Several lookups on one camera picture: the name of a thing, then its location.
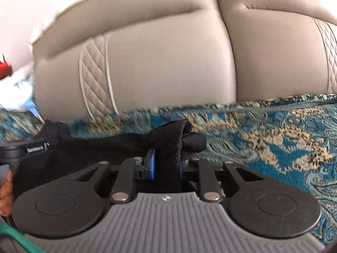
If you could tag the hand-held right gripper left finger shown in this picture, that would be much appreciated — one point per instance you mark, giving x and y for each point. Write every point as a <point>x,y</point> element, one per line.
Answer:
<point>152,164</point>

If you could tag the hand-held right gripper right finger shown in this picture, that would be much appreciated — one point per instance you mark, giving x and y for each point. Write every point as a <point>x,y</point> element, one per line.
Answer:
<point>181,169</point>

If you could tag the black pants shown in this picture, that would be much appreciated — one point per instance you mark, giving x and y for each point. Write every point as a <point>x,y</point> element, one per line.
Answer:
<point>105,150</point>

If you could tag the person's left hand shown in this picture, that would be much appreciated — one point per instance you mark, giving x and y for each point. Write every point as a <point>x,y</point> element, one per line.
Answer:
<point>5,195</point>

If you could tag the white and light blue cloth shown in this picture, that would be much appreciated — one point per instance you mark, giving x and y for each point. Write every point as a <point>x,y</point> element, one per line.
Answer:
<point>18,89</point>

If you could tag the red object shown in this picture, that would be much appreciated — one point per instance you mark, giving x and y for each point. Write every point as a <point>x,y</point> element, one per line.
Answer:
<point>4,68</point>

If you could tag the blue paisley patterned blanket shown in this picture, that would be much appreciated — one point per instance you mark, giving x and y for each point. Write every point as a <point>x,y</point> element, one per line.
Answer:
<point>263,137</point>

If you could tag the beige leather sofa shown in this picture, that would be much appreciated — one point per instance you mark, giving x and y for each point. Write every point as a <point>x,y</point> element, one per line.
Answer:
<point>168,47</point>

